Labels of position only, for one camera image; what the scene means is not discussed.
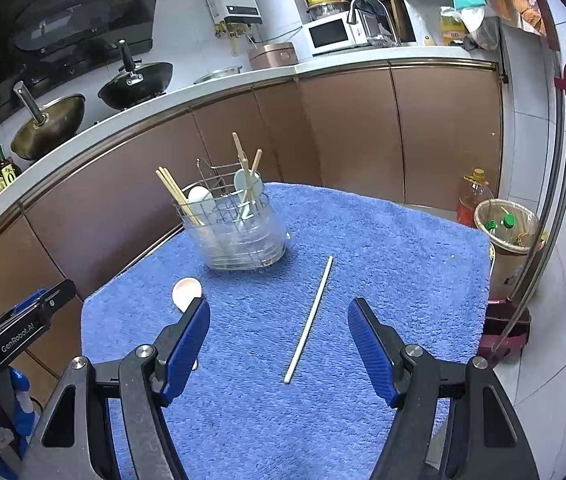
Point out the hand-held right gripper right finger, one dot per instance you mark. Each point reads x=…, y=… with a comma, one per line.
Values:
x=370, y=350

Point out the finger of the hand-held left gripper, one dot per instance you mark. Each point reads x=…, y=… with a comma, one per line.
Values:
x=30, y=300

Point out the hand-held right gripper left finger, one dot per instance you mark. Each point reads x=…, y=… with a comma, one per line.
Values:
x=188, y=350

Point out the pink plastic spoon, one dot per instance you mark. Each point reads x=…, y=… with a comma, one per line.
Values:
x=185, y=292

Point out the wooden chopstick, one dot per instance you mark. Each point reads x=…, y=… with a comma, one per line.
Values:
x=255, y=162
x=175, y=186
x=167, y=186
x=310, y=315
x=239, y=152

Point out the white plastic spoon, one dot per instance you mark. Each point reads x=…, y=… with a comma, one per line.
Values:
x=200, y=197

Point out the light blue plastic spoon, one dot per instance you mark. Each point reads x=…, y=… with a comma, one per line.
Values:
x=243, y=180

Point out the blue terry towel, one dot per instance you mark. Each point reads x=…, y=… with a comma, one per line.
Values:
x=388, y=260

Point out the maroon plastic base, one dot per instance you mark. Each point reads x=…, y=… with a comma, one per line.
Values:
x=503, y=335

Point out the round trash bin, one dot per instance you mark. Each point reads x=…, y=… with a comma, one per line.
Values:
x=505, y=270

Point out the bronze wok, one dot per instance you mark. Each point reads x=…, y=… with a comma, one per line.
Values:
x=48, y=125

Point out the cooking oil bottle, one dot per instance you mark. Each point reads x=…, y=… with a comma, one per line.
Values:
x=473, y=200

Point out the green capped bottle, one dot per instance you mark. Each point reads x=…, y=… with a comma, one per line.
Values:
x=505, y=221

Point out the brown kitchen cabinets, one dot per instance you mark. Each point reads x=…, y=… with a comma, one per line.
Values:
x=438, y=125

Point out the black wok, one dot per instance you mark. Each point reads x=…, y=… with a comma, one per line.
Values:
x=133, y=85

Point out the glass pot lid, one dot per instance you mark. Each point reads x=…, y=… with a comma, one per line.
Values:
x=218, y=75

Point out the black range hood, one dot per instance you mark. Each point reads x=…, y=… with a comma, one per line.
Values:
x=63, y=25

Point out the white microwave oven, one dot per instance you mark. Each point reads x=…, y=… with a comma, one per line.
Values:
x=328, y=35

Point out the yellow package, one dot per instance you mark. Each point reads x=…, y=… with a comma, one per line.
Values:
x=450, y=30

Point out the clear plastic bag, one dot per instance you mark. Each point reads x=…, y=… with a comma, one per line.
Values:
x=483, y=30

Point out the dark cloth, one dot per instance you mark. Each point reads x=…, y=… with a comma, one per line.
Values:
x=370, y=2

